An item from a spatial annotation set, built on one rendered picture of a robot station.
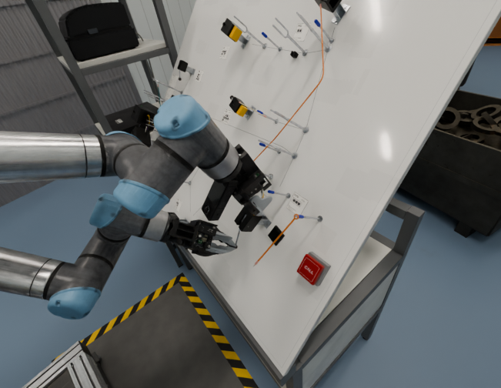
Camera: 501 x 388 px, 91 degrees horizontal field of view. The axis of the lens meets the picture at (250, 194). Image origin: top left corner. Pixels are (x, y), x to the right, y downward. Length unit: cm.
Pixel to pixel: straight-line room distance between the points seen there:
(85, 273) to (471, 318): 193
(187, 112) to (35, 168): 24
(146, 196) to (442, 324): 180
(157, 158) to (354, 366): 153
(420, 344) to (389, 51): 153
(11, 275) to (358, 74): 82
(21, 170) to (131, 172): 15
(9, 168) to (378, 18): 75
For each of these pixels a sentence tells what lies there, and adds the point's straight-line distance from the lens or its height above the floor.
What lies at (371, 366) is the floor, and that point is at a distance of 172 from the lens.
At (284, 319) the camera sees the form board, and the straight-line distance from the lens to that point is 71.
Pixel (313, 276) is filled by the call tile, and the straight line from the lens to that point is 60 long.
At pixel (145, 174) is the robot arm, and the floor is 143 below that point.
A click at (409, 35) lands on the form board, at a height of 149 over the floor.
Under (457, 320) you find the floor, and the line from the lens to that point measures 199.
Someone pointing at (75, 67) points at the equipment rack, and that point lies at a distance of 139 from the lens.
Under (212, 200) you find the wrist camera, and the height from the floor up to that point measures 128.
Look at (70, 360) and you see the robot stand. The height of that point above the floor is 23.
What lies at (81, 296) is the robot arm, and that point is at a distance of 60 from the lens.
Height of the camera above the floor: 161
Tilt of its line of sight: 39 degrees down
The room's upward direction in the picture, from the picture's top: 10 degrees counter-clockwise
